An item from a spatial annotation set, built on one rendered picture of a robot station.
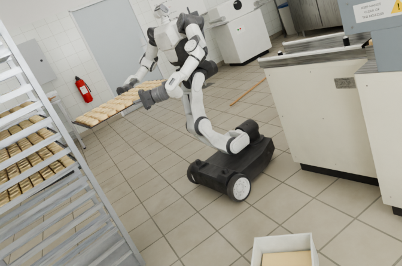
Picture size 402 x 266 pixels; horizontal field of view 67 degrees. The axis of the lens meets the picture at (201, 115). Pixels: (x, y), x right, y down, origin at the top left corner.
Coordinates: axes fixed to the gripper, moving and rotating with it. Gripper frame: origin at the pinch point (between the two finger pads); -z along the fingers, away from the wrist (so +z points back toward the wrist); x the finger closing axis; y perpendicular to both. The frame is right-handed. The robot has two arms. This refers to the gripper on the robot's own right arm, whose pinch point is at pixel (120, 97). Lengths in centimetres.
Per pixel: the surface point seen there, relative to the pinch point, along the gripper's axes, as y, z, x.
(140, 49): -107, 378, 0
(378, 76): 143, -62, -18
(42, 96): -3, -66, 26
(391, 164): 142, -61, -63
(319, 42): 137, 11, -13
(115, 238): -33, -39, -85
